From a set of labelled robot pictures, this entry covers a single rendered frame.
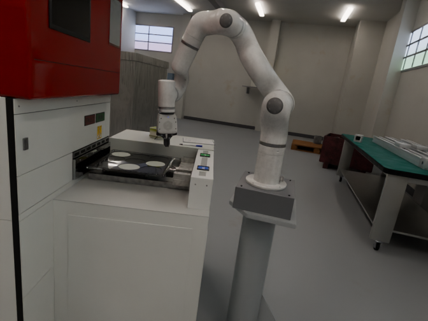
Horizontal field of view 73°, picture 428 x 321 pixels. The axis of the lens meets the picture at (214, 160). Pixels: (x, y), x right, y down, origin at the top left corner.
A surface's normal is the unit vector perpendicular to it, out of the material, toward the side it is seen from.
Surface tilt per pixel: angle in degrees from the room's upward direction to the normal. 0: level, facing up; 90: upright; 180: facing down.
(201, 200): 90
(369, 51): 90
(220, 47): 90
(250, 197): 90
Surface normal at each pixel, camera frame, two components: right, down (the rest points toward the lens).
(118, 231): 0.00, 0.25
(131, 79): -0.25, 0.21
